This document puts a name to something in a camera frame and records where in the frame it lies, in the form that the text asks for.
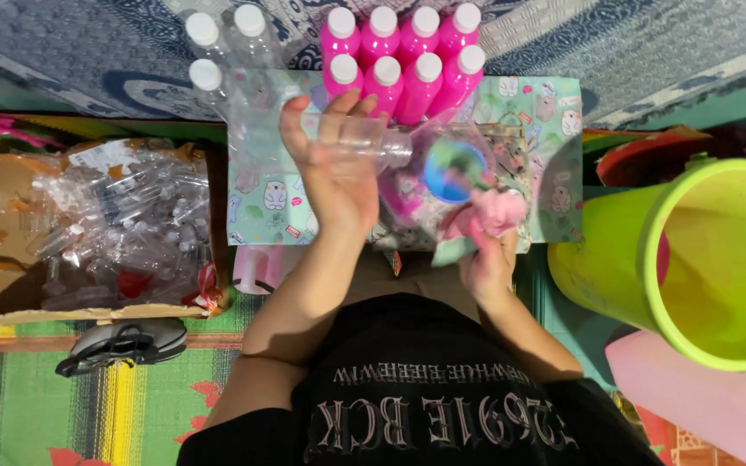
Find small table with bear-print cover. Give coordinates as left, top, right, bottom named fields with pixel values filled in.
left=227, top=70, right=585, bottom=253

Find black grey sandals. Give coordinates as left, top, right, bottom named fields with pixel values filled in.
left=55, top=317, right=189, bottom=378

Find person's left hand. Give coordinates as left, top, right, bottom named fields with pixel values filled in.
left=280, top=89, right=392, bottom=242

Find group of pink filled bottles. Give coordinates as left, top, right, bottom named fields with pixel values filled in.
left=319, top=3, right=487, bottom=126

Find person's right hand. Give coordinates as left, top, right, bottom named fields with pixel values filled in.
left=459, top=221, right=522, bottom=306

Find striped woven floor mat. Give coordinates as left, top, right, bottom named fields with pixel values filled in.
left=0, top=291, right=251, bottom=466

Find pink green cloth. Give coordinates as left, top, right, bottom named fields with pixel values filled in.
left=431, top=188, right=529, bottom=269

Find lime green plastic bucket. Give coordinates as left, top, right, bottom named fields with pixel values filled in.
left=547, top=153, right=746, bottom=373

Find clear plastic bag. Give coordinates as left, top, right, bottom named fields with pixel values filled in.
left=373, top=115, right=498, bottom=253

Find red plastic basin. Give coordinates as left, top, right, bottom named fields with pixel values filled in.
left=596, top=128, right=714, bottom=189

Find person's brown trousers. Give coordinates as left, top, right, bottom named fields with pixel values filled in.
left=339, top=249, right=483, bottom=321

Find pale pink plastic jerrycan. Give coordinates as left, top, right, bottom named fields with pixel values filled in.
left=605, top=329, right=746, bottom=466

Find blue patterned mattress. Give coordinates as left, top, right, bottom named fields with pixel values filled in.
left=0, top=0, right=746, bottom=130

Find person's black printed shirt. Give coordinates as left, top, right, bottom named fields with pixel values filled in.
left=176, top=293, right=664, bottom=466

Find blue plastic funnel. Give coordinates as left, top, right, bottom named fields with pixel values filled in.
left=423, top=139, right=490, bottom=205

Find clear bottle with white cap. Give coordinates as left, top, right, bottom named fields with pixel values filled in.
left=231, top=4, right=283, bottom=69
left=188, top=58, right=231, bottom=120
left=184, top=12, right=231, bottom=66

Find clear plastic bottle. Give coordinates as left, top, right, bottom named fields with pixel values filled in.
left=300, top=113, right=414, bottom=174

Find cardboard box of empty bottles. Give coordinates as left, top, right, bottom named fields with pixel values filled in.
left=0, top=137, right=231, bottom=327

